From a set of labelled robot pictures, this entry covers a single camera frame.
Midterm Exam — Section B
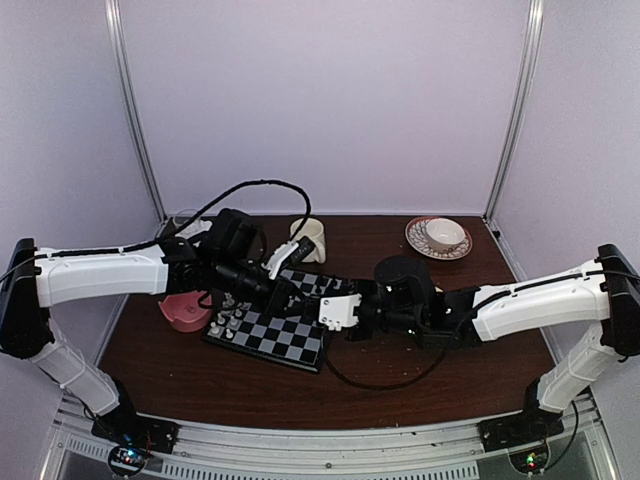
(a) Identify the white ceramic cup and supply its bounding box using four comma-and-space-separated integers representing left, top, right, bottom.
425, 218, 466, 252

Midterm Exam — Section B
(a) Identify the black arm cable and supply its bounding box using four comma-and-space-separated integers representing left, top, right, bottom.
49, 178, 312, 256
323, 319, 466, 390

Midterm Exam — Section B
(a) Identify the aluminium frame post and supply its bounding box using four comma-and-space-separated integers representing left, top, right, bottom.
104, 0, 167, 223
483, 0, 546, 225

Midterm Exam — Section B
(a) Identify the black and white chessboard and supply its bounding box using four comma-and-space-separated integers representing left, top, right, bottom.
202, 293, 328, 373

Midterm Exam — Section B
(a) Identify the aluminium front rail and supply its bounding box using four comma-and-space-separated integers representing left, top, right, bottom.
39, 384, 626, 480

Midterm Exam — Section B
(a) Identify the floral patterned saucer plate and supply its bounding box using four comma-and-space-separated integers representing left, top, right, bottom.
404, 217, 473, 261

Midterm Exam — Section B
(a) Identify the aluminium frame post left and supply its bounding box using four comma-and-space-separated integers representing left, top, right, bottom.
104, 0, 167, 223

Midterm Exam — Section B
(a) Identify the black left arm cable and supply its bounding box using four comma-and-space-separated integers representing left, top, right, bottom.
49, 178, 312, 256

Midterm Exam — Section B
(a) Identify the white ribbed ceramic mug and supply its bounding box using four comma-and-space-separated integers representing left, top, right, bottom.
290, 218, 326, 264

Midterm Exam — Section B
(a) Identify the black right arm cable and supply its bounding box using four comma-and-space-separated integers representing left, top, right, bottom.
323, 319, 466, 390

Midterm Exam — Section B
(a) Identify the pink bowl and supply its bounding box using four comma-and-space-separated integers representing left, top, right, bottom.
158, 292, 212, 333

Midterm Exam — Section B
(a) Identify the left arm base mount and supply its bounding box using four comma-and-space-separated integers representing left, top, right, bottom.
91, 416, 179, 477

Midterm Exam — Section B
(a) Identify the aluminium frame post right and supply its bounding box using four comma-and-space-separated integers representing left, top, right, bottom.
483, 0, 546, 225

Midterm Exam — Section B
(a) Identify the clear glass cup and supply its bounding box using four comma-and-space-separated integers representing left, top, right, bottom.
173, 210, 196, 227

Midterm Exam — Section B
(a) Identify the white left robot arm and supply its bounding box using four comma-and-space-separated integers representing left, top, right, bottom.
1, 209, 315, 444

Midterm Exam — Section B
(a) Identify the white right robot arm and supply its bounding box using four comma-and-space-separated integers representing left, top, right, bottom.
340, 244, 639, 442

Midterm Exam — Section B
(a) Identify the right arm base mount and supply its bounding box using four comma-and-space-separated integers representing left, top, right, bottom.
478, 412, 564, 475

